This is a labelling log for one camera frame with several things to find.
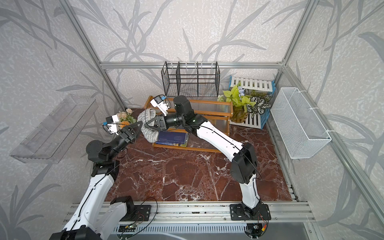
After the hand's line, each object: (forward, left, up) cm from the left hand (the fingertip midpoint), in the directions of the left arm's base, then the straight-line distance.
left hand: (144, 126), depth 65 cm
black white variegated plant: (+25, -60, -10) cm, 65 cm away
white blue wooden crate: (+40, -62, -7) cm, 74 cm away
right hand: (0, -1, +1) cm, 1 cm away
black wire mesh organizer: (+50, -18, -10) cm, 54 cm away
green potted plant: (+28, -50, -14) cm, 59 cm away
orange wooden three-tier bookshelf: (+14, -34, -6) cm, 37 cm away
